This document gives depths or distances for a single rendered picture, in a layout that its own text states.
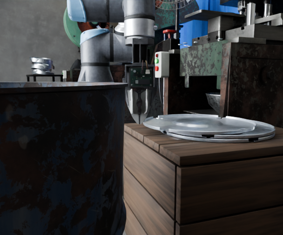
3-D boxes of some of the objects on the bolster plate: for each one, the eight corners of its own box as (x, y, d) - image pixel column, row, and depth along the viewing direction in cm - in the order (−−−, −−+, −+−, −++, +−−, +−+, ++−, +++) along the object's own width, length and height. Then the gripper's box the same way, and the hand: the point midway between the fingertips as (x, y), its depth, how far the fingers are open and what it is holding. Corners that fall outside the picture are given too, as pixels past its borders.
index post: (250, 25, 112) (251, 0, 111) (244, 26, 115) (245, 2, 113) (255, 25, 113) (256, 1, 112) (249, 26, 116) (251, 3, 115)
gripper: (120, 36, 62) (121, 128, 65) (159, 37, 62) (158, 128, 65) (121, 41, 70) (122, 122, 73) (156, 41, 71) (156, 122, 74)
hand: (139, 118), depth 72 cm, fingers closed, pressing on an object
